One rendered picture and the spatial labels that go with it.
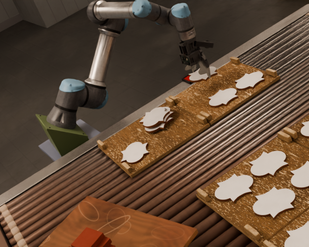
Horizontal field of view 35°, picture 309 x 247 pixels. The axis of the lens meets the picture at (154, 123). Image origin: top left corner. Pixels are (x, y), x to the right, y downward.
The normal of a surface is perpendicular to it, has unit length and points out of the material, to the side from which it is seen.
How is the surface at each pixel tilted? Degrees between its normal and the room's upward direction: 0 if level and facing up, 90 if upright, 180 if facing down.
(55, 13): 90
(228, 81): 0
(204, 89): 0
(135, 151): 0
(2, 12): 90
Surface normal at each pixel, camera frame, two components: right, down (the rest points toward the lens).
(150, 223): -0.33, -0.80
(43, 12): 0.54, 0.28
